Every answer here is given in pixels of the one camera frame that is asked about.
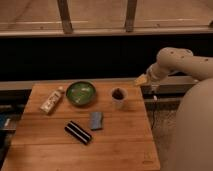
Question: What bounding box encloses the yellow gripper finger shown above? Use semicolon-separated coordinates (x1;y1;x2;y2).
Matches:
134;74;148;86

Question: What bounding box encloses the white bottle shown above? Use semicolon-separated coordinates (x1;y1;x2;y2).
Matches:
40;86;65;114

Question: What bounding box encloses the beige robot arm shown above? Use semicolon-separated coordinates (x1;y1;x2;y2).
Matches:
135;47;213;171

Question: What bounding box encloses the green ceramic bowl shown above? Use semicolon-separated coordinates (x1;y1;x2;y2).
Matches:
66;81;96;106

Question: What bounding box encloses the brown cup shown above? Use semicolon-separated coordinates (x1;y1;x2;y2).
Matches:
111;87;128;109

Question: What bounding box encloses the blue sponge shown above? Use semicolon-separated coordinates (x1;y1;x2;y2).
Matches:
90;112;103;130

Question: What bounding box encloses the black white striped box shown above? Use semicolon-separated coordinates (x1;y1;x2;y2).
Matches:
64;121;92;145

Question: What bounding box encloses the metal rail frame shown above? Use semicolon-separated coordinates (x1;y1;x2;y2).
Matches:
0;76;197;110

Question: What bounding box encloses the right window post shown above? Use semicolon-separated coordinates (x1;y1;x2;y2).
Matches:
124;0;137;32

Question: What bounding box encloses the window post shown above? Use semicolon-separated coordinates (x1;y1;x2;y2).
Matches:
57;0;73;34
124;0;137;32

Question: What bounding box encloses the left window post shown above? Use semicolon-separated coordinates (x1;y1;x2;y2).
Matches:
57;0;73;34

